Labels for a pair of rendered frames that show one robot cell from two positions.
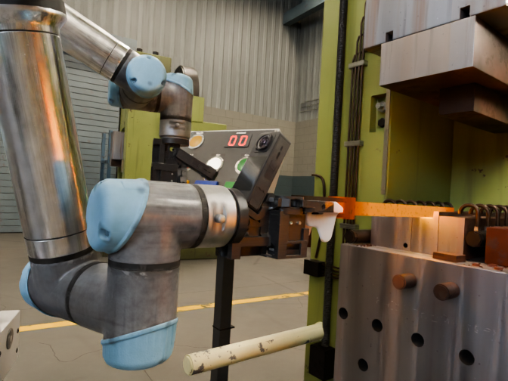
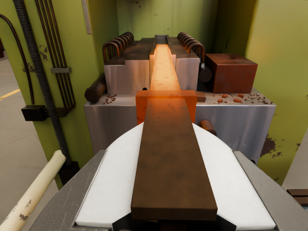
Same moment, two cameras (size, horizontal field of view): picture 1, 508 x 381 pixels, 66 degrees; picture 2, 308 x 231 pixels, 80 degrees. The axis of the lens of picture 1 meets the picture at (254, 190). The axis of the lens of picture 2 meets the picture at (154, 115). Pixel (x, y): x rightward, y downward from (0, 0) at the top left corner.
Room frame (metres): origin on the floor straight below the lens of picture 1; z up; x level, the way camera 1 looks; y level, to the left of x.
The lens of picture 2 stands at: (0.54, -0.03, 1.07)
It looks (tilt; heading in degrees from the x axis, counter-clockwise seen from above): 29 degrees down; 310
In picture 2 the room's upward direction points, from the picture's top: 1 degrees counter-clockwise
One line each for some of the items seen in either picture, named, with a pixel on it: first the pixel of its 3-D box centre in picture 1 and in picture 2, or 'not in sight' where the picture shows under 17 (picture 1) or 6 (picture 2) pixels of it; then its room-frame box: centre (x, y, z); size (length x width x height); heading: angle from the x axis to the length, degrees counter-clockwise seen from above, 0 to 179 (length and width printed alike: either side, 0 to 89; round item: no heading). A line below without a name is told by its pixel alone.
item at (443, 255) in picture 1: (449, 256); (193, 96); (0.70, -0.36, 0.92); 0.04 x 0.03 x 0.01; 31
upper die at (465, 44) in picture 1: (469, 76); not in sight; (0.92, -0.49, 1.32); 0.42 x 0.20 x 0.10; 128
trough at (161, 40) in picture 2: not in sight; (162, 44); (0.90, -0.51, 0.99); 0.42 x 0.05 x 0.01; 128
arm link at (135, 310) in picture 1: (131, 305); not in sight; (0.43, 0.13, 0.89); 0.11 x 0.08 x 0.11; 59
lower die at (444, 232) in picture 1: (460, 228); (154, 56); (0.92, -0.49, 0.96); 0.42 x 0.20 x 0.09; 128
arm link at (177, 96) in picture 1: (175, 98); not in sight; (0.94, 0.20, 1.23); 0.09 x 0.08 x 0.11; 115
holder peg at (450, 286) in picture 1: (446, 291); (207, 130); (0.65, -0.33, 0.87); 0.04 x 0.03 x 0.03; 128
